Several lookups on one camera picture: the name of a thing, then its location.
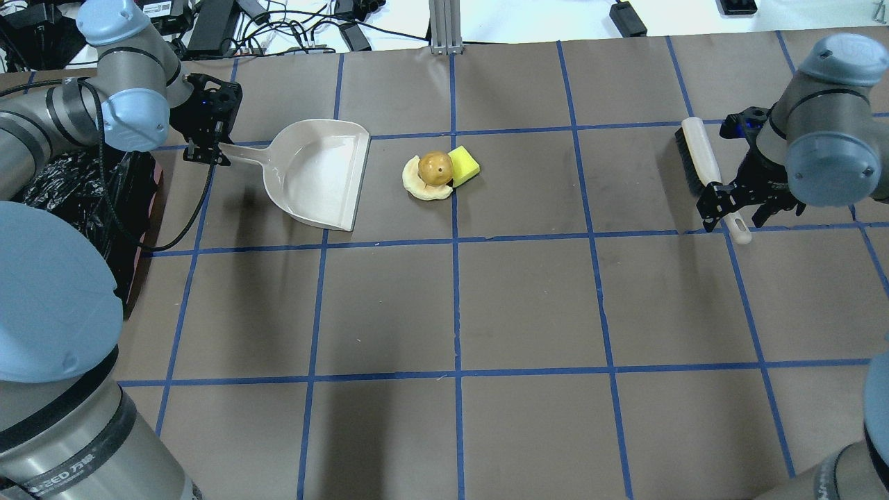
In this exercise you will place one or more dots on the brown round potato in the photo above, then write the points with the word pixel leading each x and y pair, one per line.
pixel 436 168

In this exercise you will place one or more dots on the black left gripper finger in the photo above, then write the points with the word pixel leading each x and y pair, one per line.
pixel 194 152
pixel 220 158

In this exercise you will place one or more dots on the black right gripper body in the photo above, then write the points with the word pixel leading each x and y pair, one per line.
pixel 758 175

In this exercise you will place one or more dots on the bin with black bag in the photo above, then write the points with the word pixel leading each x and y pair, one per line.
pixel 73 186

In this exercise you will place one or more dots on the black power adapter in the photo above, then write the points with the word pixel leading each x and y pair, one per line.
pixel 627 20

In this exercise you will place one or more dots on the yellow sponge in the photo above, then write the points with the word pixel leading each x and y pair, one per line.
pixel 465 167

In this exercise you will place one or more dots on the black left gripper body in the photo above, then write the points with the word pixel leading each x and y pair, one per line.
pixel 189 123

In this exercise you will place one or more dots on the black power brick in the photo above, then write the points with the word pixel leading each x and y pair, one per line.
pixel 214 29

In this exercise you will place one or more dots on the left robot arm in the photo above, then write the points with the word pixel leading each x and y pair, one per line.
pixel 69 430

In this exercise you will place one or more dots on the aluminium frame post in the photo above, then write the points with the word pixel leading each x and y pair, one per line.
pixel 446 38

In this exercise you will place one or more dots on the white hand brush black bristles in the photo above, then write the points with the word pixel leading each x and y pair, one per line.
pixel 701 168

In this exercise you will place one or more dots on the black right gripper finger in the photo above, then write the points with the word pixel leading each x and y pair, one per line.
pixel 714 204
pixel 773 206

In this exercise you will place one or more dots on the beige plastic dustpan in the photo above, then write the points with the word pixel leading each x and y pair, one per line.
pixel 313 170

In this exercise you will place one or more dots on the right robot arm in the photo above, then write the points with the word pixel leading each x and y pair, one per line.
pixel 818 145

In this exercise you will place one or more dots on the pale yellow peel piece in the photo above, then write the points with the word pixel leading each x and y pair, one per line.
pixel 414 185

